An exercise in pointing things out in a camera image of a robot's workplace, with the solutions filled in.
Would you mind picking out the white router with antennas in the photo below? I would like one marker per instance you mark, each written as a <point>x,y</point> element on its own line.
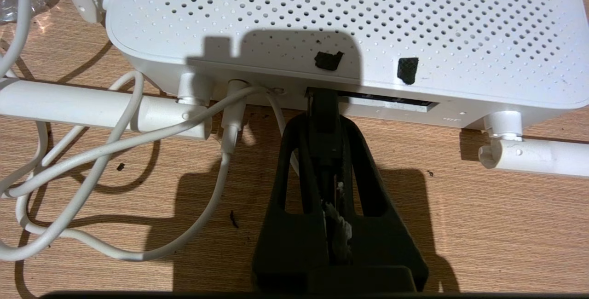
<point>368,14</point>

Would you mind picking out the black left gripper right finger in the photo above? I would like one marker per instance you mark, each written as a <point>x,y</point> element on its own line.
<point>377,244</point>

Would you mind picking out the small black foam piece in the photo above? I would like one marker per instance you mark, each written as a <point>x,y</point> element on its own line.
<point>329,60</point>
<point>407,70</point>

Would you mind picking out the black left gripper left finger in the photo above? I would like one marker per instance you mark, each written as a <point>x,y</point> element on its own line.
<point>294,244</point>

